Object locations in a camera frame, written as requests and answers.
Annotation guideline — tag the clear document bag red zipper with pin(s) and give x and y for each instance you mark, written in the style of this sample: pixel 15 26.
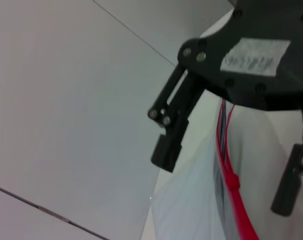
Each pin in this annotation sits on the clear document bag red zipper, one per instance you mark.
pixel 186 212

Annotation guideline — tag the red zipper slider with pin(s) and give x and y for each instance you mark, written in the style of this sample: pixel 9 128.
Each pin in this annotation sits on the red zipper slider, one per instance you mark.
pixel 233 182

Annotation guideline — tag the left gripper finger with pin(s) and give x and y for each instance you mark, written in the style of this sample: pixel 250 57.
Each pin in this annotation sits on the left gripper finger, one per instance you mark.
pixel 176 112
pixel 286 185

